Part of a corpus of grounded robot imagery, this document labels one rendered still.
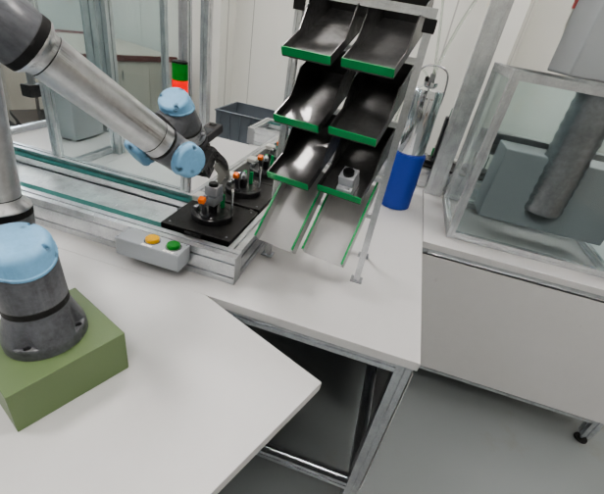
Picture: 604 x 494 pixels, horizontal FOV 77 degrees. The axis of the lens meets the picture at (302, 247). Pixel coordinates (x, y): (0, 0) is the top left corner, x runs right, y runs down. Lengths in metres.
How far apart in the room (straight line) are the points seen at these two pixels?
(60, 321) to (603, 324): 1.94
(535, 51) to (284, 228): 3.05
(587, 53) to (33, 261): 1.75
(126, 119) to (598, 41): 1.54
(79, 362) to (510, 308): 1.64
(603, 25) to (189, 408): 1.72
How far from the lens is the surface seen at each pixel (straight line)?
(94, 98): 0.77
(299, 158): 1.17
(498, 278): 1.83
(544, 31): 3.88
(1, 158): 0.89
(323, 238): 1.16
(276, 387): 0.94
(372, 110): 1.12
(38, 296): 0.84
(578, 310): 1.98
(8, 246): 0.83
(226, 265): 1.17
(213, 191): 1.27
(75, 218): 1.43
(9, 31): 0.72
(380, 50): 1.08
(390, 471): 1.94
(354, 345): 1.09
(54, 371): 0.88
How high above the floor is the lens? 1.60
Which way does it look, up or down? 31 degrees down
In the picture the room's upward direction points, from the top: 10 degrees clockwise
